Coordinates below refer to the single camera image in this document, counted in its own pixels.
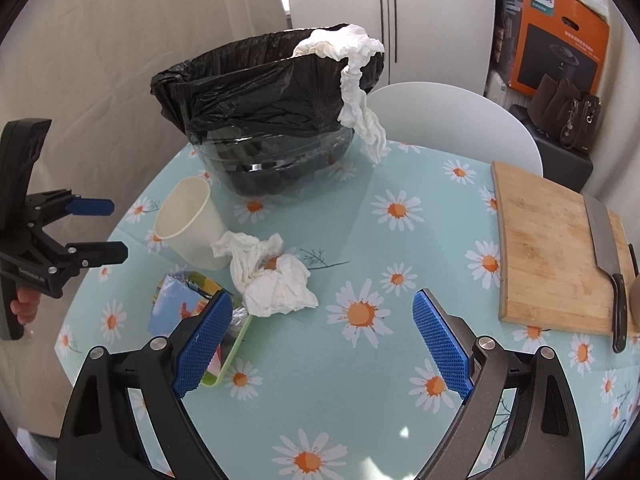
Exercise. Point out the green snack bag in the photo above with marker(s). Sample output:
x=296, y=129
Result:
x=167, y=305

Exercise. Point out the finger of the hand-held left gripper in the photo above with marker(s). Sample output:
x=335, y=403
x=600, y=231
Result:
x=100, y=254
x=90, y=206

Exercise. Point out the dark cardboard box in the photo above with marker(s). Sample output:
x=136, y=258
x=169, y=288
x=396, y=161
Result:
x=507, y=15

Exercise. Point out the bin with black bag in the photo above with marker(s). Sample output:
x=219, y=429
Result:
x=240, y=90

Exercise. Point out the white wardrobe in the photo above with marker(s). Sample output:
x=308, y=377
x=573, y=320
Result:
x=440, y=20

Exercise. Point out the brown paper cup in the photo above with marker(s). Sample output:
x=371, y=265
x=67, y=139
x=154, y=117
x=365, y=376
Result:
x=635, y=297

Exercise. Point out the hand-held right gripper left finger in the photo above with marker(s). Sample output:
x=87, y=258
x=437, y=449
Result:
x=205, y=340

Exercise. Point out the clear plastic trash bin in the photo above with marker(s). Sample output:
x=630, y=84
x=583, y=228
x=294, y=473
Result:
x=280, y=170

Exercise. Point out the orange cardboard box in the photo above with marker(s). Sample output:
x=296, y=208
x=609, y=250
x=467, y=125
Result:
x=565, y=25

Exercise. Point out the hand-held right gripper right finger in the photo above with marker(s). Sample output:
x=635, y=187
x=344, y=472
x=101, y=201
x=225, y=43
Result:
x=442, y=345

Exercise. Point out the brown handbag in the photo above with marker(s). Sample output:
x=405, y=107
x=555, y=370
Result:
x=565, y=110

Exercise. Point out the wooden cutting board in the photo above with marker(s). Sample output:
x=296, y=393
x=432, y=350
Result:
x=540, y=240

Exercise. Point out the beige curtain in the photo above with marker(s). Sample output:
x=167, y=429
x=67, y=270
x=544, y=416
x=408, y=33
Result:
x=100, y=35

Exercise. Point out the white paper cup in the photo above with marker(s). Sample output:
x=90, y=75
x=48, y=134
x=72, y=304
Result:
x=190, y=225

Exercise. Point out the white curtain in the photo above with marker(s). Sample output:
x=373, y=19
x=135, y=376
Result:
x=617, y=110

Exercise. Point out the green plastic dish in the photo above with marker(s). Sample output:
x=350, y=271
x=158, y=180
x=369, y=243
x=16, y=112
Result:
x=235, y=355

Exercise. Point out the long white tissue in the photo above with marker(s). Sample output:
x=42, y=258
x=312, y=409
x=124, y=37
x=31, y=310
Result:
x=360, y=110

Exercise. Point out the white chair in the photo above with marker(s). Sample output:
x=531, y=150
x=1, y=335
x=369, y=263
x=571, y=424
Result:
x=450, y=120

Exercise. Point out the black ottoman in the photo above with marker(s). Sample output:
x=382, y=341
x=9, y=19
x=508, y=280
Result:
x=550, y=165

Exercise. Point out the person's left hand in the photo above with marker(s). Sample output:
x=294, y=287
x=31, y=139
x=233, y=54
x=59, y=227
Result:
x=25, y=305

